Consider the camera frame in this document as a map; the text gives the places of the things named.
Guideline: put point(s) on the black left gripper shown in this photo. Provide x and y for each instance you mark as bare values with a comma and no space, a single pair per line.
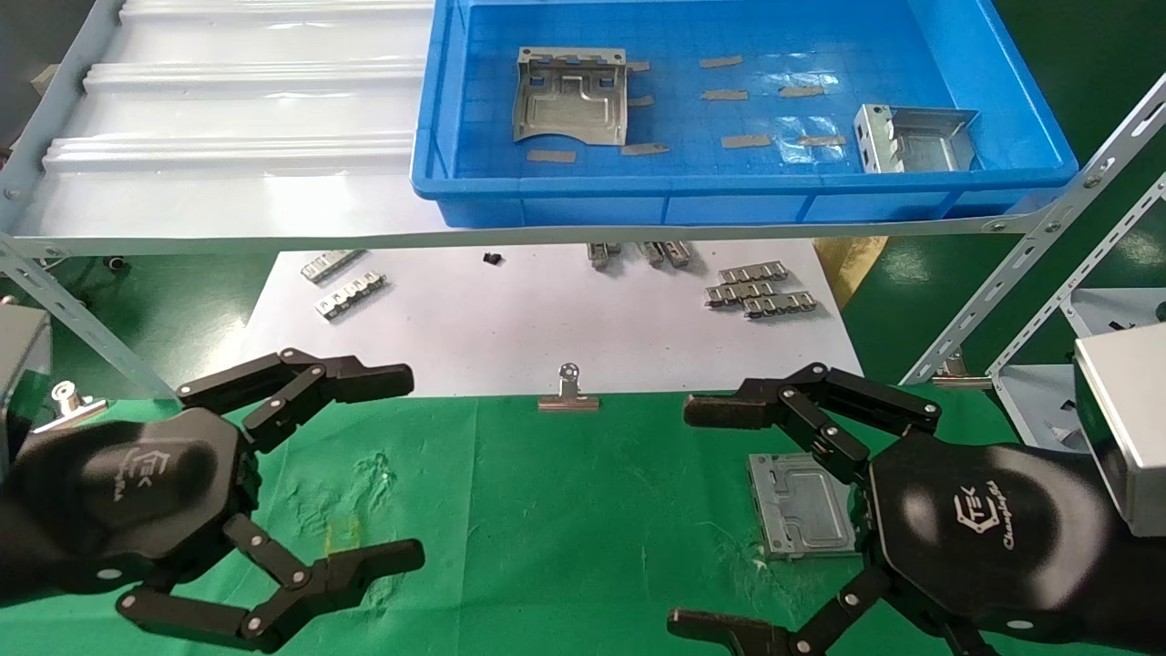
118,492

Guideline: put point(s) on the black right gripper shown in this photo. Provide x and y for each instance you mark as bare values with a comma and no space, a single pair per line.
984,538

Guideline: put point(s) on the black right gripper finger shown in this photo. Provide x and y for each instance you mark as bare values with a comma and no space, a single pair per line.
729,633

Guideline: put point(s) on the silver stamped metal plate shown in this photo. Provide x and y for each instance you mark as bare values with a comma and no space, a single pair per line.
802,506
569,109

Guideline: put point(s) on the small silver connector strip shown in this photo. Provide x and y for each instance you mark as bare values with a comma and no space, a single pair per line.
753,272
601,255
779,305
679,255
738,293
351,296
332,266
652,254

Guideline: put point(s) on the brown cardboard piece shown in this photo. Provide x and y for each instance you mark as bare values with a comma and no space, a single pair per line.
852,264

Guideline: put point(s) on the green table cloth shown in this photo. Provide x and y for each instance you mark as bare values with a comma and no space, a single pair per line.
565,528

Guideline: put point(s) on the white metal base panel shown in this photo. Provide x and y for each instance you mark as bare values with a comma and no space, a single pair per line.
1029,401

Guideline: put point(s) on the blue plastic bin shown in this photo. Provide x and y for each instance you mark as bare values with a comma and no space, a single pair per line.
692,196

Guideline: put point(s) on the white table sheet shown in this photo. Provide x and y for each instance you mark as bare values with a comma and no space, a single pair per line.
510,319

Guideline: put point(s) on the clear plastic film bag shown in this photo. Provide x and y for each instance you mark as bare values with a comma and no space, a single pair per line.
806,126

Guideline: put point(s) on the small caster wheel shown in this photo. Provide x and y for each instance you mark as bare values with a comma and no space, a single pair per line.
115,264

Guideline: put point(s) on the white corrugated shelf board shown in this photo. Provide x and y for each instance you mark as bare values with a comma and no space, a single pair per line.
228,109

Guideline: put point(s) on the grey slotted metal rack frame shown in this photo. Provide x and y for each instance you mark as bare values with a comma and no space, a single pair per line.
228,246

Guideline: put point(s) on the silver folded metal bracket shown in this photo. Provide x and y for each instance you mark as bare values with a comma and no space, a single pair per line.
920,146

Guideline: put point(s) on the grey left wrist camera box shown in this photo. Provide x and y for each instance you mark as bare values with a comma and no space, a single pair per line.
23,364

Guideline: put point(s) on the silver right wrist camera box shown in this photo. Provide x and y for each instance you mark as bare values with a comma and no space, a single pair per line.
1130,428

